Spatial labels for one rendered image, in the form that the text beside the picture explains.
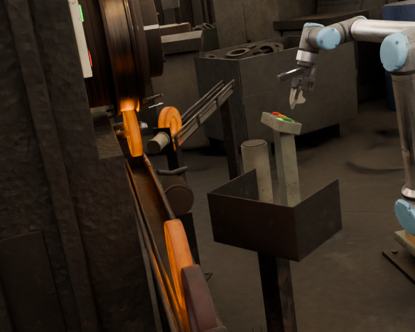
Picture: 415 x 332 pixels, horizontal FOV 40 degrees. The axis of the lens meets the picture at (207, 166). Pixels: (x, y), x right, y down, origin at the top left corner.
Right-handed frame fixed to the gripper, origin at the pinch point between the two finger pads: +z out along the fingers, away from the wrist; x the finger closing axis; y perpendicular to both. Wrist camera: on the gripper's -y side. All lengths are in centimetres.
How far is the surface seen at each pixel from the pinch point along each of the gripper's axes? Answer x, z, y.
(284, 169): 2.5, 29.9, 5.1
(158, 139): -26, 20, -61
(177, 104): 198, 32, -10
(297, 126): -4.5, 7.9, 3.3
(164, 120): -19, 13, -59
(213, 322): -160, 23, -72
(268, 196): -2.1, 42.6, -1.5
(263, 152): -2.0, 22.6, -8.5
